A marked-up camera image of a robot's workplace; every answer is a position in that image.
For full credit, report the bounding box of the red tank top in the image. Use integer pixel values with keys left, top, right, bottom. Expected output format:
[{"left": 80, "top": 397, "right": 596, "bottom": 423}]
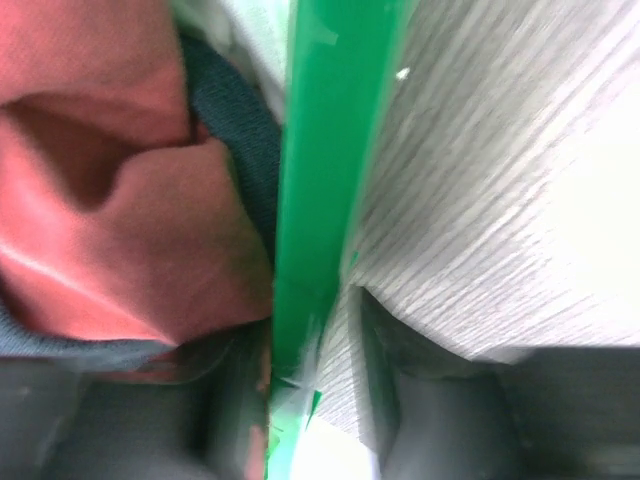
[{"left": 1, "top": 1, "right": 280, "bottom": 365}]

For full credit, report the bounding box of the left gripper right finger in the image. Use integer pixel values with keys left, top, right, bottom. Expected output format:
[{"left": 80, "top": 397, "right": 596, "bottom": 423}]
[{"left": 359, "top": 292, "right": 639, "bottom": 479}]

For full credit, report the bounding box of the green plastic tray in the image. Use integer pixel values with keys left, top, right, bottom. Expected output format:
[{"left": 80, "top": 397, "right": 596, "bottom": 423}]
[{"left": 266, "top": 1, "right": 412, "bottom": 479}]

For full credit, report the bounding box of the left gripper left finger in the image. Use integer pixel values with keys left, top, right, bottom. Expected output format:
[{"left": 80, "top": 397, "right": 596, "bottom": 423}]
[{"left": 1, "top": 329, "right": 268, "bottom": 480}]

